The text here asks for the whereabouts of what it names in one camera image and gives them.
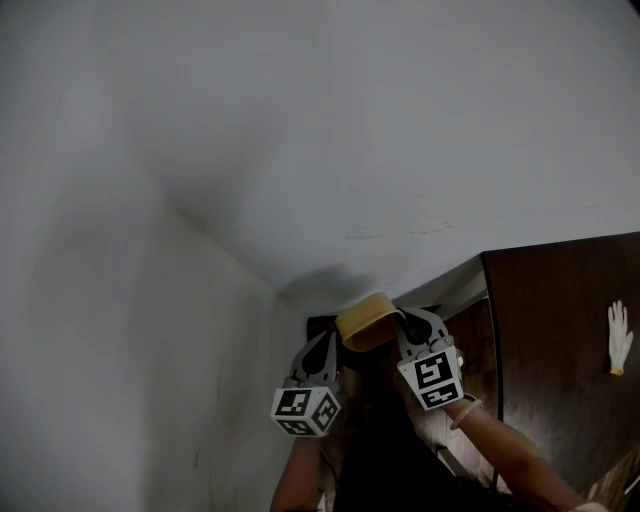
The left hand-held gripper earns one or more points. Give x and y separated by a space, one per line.
305 407

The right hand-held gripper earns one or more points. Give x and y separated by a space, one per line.
432 377

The yellow plastic bowl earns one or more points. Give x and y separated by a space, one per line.
362 320

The person's left forearm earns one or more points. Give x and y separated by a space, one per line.
297 475

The person's right forearm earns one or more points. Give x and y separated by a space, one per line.
510 455

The person's dark trouser leg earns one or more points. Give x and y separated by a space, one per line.
380 465

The dark wooden table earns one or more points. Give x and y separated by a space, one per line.
550 350

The white work glove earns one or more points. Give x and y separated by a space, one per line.
620 340

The person's white shirt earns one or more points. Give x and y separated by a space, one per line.
592 507

